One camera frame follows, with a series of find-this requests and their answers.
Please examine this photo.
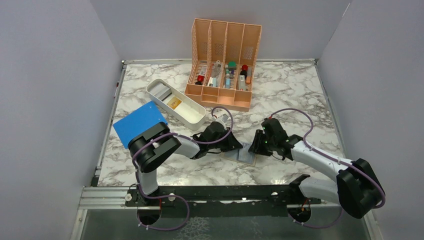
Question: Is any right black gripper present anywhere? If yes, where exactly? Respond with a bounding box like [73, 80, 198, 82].
[248, 129, 277, 157]

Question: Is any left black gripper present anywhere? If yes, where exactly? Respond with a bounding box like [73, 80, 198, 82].
[207, 127, 243, 152]

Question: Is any beige card holder wallet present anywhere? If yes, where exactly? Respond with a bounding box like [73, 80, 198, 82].
[220, 142, 256, 166]

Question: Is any white oblong tray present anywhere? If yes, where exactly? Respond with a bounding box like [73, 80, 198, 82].
[146, 79, 206, 130]

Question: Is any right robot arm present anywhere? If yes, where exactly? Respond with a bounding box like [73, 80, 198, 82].
[248, 117, 385, 219]

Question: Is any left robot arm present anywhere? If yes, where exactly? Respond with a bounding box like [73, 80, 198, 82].
[127, 120, 243, 206]

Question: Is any gold card in tray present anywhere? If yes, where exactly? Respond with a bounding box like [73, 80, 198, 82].
[166, 96, 182, 110]

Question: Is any white card in tray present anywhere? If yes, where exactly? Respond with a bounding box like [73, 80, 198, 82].
[150, 82, 172, 101]

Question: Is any red capped item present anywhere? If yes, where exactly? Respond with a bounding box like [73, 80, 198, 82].
[195, 75, 205, 86]

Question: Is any orange marker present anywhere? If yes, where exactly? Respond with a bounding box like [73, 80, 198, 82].
[245, 67, 252, 85]

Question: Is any red black bottle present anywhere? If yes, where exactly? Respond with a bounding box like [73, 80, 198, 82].
[240, 64, 249, 79]

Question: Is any green capped bottle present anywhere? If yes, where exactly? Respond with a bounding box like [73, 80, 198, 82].
[226, 61, 237, 71]

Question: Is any peach desk organizer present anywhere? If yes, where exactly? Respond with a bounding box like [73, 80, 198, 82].
[184, 18, 262, 112]

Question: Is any blue notebook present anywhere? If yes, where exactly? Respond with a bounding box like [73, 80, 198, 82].
[113, 101, 168, 149]

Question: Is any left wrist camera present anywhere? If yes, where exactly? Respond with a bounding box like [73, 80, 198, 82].
[215, 114, 229, 126]

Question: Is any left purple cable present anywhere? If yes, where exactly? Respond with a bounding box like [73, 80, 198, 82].
[131, 106, 235, 200]

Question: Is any purple cable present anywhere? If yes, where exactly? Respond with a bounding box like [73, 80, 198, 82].
[131, 106, 235, 200]
[268, 108, 386, 210]

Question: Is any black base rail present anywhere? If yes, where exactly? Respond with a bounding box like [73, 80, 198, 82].
[124, 185, 322, 218]

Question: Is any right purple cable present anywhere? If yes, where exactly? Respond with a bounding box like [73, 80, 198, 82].
[268, 108, 386, 210]

